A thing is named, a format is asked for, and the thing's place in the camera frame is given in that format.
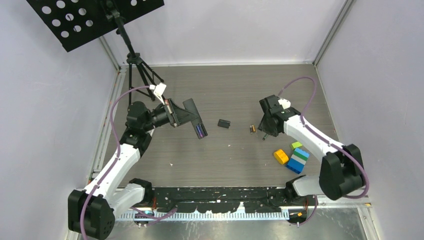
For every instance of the black remote battery cover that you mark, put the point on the black remote battery cover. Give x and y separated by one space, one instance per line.
223 123

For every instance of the blue purple battery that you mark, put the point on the blue purple battery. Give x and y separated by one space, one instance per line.
199 131

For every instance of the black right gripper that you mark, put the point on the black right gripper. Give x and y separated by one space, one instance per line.
263 127

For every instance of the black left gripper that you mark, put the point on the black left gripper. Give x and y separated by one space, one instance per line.
176 115

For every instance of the lime green toy brick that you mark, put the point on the lime green toy brick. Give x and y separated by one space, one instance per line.
296 145

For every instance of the yellow toy brick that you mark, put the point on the yellow toy brick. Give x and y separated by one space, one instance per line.
281 156

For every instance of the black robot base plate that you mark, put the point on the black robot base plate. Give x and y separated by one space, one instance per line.
221 200

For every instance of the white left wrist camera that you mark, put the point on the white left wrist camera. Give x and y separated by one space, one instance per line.
158 91

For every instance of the blue green white brick stack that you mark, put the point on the blue green white brick stack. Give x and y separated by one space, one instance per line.
298 160

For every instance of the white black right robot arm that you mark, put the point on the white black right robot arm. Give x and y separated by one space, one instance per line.
342 173

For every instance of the black music stand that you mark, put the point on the black music stand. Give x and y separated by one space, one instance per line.
78 22

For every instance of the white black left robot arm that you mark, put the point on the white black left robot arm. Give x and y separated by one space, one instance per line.
92 211

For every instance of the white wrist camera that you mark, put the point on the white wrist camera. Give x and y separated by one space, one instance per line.
158 91
284 103

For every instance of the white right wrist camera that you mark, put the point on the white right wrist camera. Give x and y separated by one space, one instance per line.
284 103

